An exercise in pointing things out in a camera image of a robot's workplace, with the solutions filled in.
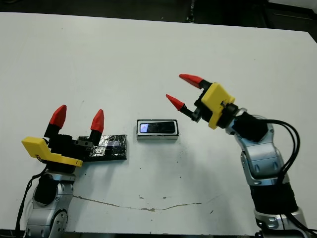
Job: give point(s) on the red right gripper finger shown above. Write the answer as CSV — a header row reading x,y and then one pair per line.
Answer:
x,y
176,101
192,79

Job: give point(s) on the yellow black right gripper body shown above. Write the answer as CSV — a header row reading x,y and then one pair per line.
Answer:
x,y
216,104

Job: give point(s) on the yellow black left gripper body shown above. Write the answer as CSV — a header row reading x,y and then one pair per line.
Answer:
x,y
59,155

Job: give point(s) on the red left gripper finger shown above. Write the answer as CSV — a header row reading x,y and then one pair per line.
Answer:
x,y
97,121
58,117

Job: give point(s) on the glossy black box lid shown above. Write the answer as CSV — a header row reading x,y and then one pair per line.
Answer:
x,y
114,150

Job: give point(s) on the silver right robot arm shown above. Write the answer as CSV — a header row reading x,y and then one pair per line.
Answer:
x,y
262,158

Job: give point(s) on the black stand pole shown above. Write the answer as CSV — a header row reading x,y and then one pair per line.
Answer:
x,y
190,11

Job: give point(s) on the white camera box base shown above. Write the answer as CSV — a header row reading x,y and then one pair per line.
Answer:
x,y
158,137

